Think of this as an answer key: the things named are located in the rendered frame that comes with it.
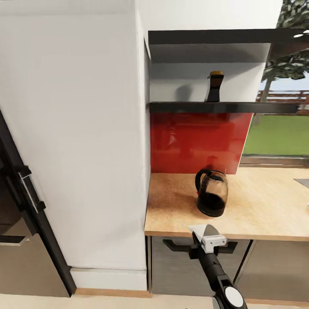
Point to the paper coffee filter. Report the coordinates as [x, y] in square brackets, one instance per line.
[203, 230]

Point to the shelf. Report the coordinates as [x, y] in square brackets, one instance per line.
[223, 107]
[225, 46]

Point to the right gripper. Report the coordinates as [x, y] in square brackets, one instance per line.
[197, 252]

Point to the water glass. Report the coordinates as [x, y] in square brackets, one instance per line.
[221, 168]

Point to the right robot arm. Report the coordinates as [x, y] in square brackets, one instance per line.
[227, 295]

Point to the bottle of coffee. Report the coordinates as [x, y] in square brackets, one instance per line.
[214, 82]

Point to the electric kettle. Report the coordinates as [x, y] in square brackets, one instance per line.
[212, 192]

